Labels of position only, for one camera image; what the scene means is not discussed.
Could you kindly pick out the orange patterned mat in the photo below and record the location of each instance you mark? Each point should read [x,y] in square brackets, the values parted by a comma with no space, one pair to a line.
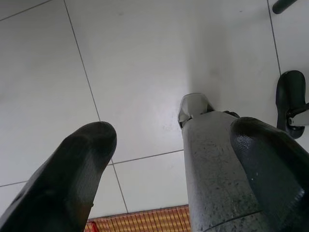
[144,220]

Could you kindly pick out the robot left leg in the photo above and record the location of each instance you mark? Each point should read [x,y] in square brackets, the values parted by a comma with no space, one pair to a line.
[210,169]

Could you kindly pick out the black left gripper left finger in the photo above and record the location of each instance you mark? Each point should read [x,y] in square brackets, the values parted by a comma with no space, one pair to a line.
[55,186]

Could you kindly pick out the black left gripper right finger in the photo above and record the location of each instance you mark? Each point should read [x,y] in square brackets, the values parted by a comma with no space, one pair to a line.
[277,174]

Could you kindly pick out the dark grey table leg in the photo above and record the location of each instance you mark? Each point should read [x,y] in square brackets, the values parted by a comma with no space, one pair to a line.
[283,5]

